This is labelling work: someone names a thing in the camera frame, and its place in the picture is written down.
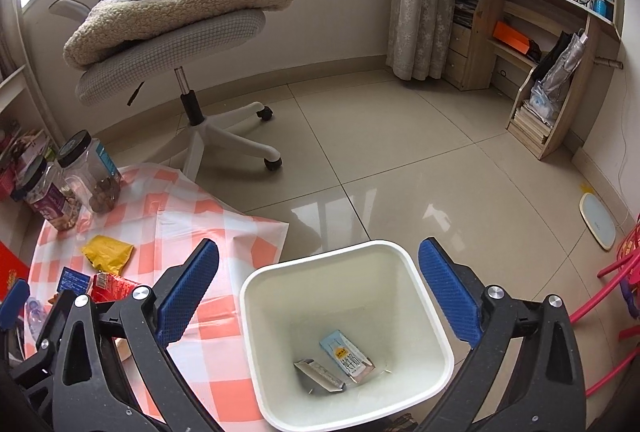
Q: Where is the crushed clear plastic bottle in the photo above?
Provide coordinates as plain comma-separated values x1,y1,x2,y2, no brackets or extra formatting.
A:
25,296,48,341

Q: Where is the red noodle snack bag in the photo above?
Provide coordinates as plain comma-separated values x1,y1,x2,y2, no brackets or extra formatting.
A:
88,273,139,303

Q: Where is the yellow snack wrapper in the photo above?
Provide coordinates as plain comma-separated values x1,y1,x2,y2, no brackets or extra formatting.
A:
81,235,134,276

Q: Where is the light blue milk carton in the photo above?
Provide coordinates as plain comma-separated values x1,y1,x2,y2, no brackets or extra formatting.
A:
320,330,375,384

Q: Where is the dark blue milk carton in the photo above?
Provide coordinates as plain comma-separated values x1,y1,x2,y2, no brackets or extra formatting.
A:
56,267,91,295

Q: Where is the white plastic trash bin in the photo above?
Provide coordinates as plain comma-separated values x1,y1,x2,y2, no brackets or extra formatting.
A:
240,240,454,431

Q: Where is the red gift box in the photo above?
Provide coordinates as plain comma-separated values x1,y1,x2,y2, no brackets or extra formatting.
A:
0,242,29,301

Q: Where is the orange white checkered tablecloth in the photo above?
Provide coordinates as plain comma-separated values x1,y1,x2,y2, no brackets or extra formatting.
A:
19,162,292,432

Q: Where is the purple label nut jar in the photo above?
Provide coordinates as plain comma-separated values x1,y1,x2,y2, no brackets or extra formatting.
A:
16,155,81,231

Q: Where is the clear jar with nuts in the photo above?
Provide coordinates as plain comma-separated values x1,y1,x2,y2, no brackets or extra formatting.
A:
56,129,122,214

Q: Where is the red plastic toy stand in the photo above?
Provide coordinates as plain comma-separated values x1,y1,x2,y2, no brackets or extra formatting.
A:
569,215,640,401

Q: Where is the white bathroom scale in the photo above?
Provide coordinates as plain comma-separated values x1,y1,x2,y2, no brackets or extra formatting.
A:
579,192,616,251

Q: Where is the white bookshelf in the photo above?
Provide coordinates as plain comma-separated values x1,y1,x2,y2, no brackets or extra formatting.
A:
1,66,58,201

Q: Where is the beige fleece blanket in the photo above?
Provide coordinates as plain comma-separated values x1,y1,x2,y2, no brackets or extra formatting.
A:
63,0,294,70

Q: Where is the grey white office chair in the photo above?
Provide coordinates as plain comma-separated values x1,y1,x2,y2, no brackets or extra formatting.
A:
49,0,282,179

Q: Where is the wooden desk shelf unit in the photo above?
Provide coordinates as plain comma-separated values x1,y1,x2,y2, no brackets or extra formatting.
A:
444,0,624,160

